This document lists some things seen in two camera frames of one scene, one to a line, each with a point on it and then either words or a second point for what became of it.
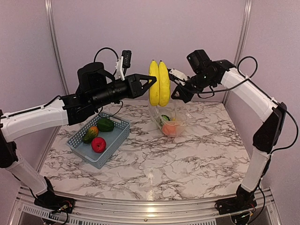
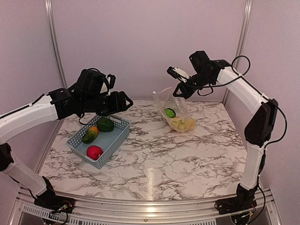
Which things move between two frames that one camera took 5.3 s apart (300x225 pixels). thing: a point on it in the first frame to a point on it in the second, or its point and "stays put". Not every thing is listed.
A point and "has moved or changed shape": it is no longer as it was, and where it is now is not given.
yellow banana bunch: x=159 y=92 to x=183 y=124
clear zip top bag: x=172 y=118 has moved or changed shape
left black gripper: x=135 y=88 to x=118 y=103
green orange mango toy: x=92 y=132 stays put
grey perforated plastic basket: x=114 y=138 stays put
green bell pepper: x=105 y=124 stays put
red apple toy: x=98 y=144 to x=94 y=152
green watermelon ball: x=165 y=117 to x=169 y=113
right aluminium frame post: x=243 y=31 stays put
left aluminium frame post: x=51 y=20 stays put
